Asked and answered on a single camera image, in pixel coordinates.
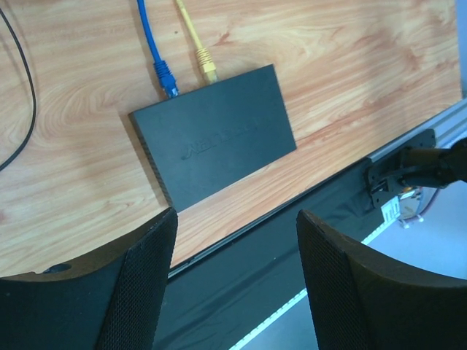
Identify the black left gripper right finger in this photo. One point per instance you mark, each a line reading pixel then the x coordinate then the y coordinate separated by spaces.
pixel 363 299

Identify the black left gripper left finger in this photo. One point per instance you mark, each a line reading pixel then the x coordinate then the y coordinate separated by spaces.
pixel 108 298

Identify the black network switch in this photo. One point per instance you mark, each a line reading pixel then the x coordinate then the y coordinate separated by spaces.
pixel 203 141

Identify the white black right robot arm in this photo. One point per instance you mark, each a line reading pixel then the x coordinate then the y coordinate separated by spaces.
pixel 434 167

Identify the aluminium front frame rail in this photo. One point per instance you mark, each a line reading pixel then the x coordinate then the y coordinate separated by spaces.
pixel 249 291

